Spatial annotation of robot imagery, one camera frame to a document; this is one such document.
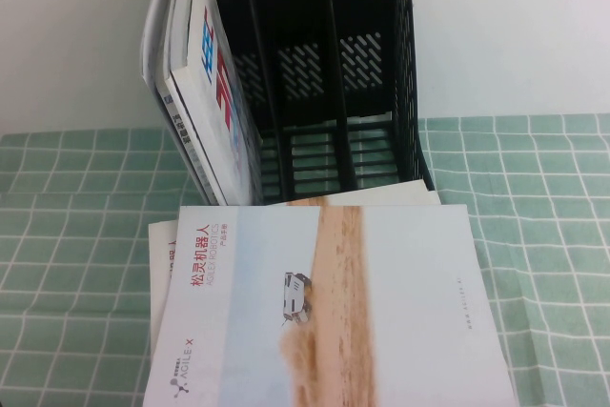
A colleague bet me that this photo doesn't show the thin white grey booklet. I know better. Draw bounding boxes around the thin white grey booklet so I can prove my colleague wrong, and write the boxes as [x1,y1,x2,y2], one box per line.
[139,0,185,89]

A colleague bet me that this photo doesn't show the black mesh book holder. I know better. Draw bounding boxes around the black mesh book holder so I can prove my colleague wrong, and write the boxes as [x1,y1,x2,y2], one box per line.
[190,0,436,206]

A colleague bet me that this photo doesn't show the white AgileX brochure red title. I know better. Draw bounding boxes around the white AgileX brochure red title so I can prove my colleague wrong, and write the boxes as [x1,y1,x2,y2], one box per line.
[147,220,182,349]

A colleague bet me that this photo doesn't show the white book red blue letters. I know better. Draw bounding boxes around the white book red blue letters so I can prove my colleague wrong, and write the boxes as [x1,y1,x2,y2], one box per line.
[169,0,266,208]

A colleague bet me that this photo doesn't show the AgileX brochure with desert photo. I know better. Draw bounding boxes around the AgileX brochure with desert photo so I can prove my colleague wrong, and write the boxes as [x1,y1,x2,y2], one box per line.
[141,201,514,407]

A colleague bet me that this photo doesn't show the green checkered tablecloth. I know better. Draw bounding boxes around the green checkered tablecloth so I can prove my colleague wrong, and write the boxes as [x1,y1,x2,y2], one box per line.
[0,113,610,407]

